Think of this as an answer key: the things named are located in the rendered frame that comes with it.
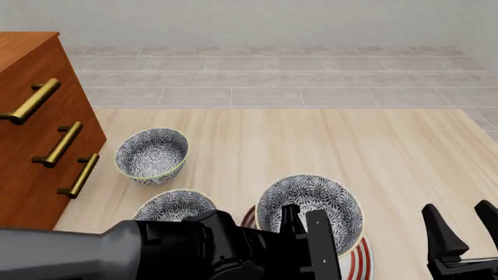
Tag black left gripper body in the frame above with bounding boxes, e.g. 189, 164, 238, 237
299, 208, 343, 280

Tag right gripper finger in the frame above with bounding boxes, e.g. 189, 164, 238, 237
421, 203, 470, 264
473, 199, 498, 243

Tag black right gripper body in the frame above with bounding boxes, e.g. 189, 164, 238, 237
426, 255, 498, 280

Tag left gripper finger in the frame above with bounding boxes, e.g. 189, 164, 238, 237
279, 203, 308, 235

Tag wide patterned black-white bowl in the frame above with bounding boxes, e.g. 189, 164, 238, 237
254, 173, 365, 259

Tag white plate with red rings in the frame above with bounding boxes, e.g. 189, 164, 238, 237
240, 204, 376, 280

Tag deep patterned black-white bowl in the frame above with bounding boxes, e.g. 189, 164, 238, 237
114, 128, 191, 187

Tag wooden cabinet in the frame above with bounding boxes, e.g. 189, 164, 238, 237
0, 30, 107, 232

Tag long brass drawer handle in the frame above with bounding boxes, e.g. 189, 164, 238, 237
0, 77, 62, 126

